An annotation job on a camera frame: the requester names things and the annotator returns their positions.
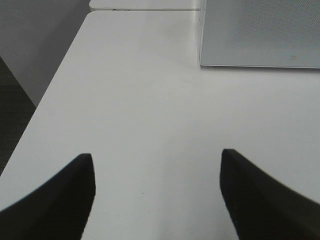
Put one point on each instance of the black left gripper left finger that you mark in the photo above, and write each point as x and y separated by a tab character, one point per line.
57	210

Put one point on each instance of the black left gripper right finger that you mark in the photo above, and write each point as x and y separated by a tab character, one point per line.
262	208

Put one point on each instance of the white microwave door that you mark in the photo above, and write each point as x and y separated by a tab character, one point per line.
261	33

